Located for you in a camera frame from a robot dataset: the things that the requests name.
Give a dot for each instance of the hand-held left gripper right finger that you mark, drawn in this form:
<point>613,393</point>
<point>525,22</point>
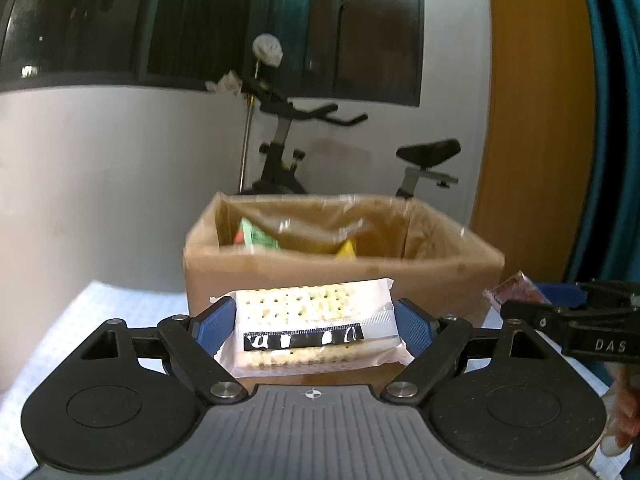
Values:
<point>412,327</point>

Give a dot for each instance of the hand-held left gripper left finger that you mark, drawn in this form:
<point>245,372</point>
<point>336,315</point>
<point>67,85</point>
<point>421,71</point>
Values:
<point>217,327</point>

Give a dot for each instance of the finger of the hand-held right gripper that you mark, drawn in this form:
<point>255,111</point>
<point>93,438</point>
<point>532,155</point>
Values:
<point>530,312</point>
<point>562,294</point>

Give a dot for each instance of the red snack packet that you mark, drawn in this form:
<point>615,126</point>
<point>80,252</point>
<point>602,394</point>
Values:
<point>517,287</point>

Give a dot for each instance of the cardboard box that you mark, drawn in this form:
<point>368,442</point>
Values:
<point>280,270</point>

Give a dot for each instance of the clear cracker packet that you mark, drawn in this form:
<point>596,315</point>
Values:
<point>310,305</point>

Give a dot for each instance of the green snack bag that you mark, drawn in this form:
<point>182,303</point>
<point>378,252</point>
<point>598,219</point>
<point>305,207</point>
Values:
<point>255,235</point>

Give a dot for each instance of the yellow snack bag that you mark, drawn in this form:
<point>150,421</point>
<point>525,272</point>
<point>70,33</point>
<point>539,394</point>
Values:
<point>346,249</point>

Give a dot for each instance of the person's right hand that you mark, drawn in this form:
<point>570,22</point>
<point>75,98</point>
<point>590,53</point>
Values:
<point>625,410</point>

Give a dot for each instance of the plaid bed sheet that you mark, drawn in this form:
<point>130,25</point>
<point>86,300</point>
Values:
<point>100,305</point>

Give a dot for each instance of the black exercise bike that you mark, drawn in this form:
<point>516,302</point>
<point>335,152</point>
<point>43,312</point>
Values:
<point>280,160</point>

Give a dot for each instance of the wooden wardrobe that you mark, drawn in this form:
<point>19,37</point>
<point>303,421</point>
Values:
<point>540,110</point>

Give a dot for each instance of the metal pole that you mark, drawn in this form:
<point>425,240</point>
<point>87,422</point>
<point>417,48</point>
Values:
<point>245,140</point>

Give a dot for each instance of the teal curtain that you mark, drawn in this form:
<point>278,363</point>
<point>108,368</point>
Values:
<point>610,110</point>

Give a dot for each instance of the crumpled white tissue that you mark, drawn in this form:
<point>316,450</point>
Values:
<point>225,83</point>

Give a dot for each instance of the white cloth on pole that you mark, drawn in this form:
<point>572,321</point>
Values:
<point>267,49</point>

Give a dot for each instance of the dark window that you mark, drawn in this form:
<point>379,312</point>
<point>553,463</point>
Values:
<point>175,20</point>

